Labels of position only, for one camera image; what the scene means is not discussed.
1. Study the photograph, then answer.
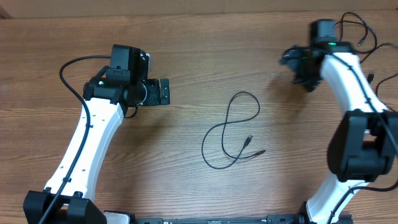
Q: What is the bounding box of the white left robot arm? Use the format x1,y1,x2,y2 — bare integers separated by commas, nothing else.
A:
23,44,170,223

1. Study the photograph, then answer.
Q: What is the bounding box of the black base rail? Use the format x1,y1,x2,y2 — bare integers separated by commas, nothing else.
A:
102,210,354,224

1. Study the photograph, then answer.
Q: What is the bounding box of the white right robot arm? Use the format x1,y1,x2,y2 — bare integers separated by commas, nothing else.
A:
276,19,397,223

